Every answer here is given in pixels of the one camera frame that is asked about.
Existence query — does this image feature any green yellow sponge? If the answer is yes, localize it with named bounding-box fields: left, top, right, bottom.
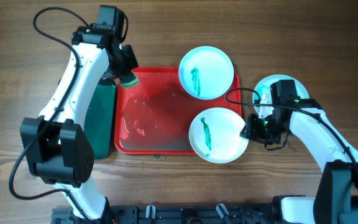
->
left=120, top=72, right=139, bottom=88

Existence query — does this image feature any white plate green smear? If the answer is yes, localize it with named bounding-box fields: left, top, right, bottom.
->
left=254, top=74, right=310, bottom=118

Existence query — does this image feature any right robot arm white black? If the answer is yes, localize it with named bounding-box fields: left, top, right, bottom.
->
left=240, top=97, right=358, bottom=223

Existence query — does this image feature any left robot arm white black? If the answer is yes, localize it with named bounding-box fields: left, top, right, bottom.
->
left=18, top=24, right=138, bottom=223

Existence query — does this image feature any dark green tray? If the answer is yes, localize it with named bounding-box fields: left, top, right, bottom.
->
left=85, top=84, right=116, bottom=159

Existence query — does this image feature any red plastic tray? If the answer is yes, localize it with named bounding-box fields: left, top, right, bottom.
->
left=114, top=67, right=242, bottom=155

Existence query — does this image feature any white plate bottom right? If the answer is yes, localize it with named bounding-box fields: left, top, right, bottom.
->
left=188, top=107, right=249, bottom=164

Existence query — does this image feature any white plate top right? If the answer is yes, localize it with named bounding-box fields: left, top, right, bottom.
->
left=178, top=46, right=234, bottom=100

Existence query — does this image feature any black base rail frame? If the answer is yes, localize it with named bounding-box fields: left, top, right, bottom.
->
left=51, top=202, right=316, bottom=224

